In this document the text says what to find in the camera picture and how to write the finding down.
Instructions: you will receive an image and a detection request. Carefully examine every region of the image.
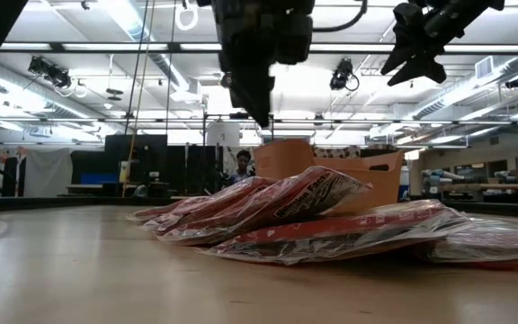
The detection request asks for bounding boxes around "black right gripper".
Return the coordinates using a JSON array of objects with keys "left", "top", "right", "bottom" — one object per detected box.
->
[{"left": 380, "top": 2, "right": 465, "bottom": 87}]

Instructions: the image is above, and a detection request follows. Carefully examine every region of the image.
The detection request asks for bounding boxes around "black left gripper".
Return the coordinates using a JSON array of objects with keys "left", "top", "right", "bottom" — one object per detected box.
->
[{"left": 211, "top": 0, "right": 317, "bottom": 130}]

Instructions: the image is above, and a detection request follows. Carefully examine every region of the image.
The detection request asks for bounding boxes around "red popcorn bag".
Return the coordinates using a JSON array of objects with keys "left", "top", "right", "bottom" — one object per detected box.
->
[
  {"left": 126, "top": 195, "right": 210, "bottom": 224},
  {"left": 200, "top": 199, "right": 474, "bottom": 266},
  {"left": 140, "top": 175, "right": 281, "bottom": 235}
]

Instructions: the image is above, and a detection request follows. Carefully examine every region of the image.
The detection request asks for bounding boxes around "white board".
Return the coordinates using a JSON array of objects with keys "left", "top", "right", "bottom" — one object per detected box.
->
[{"left": 206, "top": 121, "right": 242, "bottom": 148}]

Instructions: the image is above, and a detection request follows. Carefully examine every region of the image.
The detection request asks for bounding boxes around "orange plastic basket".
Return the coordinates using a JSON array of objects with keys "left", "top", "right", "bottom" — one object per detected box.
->
[{"left": 253, "top": 138, "right": 405, "bottom": 215}]

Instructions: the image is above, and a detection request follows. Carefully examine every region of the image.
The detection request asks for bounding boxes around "person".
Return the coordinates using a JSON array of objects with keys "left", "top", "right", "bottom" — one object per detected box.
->
[{"left": 226, "top": 149, "right": 256, "bottom": 186}]

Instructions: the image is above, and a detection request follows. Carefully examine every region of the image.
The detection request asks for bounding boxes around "black partition panel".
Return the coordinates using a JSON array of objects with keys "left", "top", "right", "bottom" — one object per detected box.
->
[{"left": 167, "top": 144, "right": 224, "bottom": 194}]

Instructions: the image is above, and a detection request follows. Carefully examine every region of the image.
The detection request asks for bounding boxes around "white blue container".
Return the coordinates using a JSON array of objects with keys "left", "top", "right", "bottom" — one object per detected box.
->
[{"left": 397, "top": 165, "right": 411, "bottom": 202}]

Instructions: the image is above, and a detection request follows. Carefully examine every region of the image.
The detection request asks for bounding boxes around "wooden background table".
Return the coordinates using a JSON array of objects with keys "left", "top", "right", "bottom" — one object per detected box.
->
[{"left": 478, "top": 182, "right": 518, "bottom": 191}]

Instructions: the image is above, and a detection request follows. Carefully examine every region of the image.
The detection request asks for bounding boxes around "blue box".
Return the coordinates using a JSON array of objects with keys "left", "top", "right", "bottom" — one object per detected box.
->
[{"left": 80, "top": 173, "right": 120, "bottom": 185}]

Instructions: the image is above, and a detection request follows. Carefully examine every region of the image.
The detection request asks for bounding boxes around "white cloth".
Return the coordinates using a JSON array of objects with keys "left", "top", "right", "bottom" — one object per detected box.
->
[{"left": 23, "top": 148, "right": 74, "bottom": 199}]

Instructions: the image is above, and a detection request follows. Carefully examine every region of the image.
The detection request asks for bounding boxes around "black stand frame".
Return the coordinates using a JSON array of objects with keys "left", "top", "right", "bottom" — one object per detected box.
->
[{"left": 201, "top": 112, "right": 276, "bottom": 148}]

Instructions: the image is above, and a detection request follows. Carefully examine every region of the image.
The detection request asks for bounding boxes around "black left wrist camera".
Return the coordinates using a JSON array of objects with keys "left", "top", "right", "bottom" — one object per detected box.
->
[{"left": 276, "top": 14, "right": 315, "bottom": 65}]

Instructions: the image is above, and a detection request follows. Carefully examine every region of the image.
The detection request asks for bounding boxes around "black overhead camera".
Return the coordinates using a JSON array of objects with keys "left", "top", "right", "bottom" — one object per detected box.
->
[{"left": 328, "top": 57, "right": 361, "bottom": 93}]

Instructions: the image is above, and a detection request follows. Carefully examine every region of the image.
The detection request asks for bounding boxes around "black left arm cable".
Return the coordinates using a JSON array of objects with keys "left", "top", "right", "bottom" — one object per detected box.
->
[{"left": 312, "top": 0, "right": 369, "bottom": 34}]

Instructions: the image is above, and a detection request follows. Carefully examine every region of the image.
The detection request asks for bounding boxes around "thin black frame rail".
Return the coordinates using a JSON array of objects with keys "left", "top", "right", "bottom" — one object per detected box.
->
[{"left": 0, "top": 117, "right": 518, "bottom": 127}]

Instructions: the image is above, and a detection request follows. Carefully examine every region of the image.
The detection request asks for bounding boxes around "thin black hanging cable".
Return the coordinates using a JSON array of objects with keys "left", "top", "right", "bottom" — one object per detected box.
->
[{"left": 165, "top": 0, "right": 178, "bottom": 136}]

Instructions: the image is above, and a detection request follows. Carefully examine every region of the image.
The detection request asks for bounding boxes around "white cable ring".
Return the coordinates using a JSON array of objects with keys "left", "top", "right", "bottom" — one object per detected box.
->
[{"left": 174, "top": 0, "right": 200, "bottom": 32}]

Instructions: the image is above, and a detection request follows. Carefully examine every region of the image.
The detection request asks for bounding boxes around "silver ventilation duct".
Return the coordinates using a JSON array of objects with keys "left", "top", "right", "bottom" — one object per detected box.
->
[{"left": 99, "top": 0, "right": 192, "bottom": 94}]

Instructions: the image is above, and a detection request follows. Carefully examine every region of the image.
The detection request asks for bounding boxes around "yellow hanging cable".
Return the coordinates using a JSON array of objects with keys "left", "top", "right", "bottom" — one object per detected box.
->
[{"left": 121, "top": 0, "right": 156, "bottom": 199}]

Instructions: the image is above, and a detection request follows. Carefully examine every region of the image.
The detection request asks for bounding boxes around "black frame bar with lights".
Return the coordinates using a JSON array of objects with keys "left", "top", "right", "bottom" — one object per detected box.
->
[{"left": 0, "top": 41, "right": 518, "bottom": 56}]

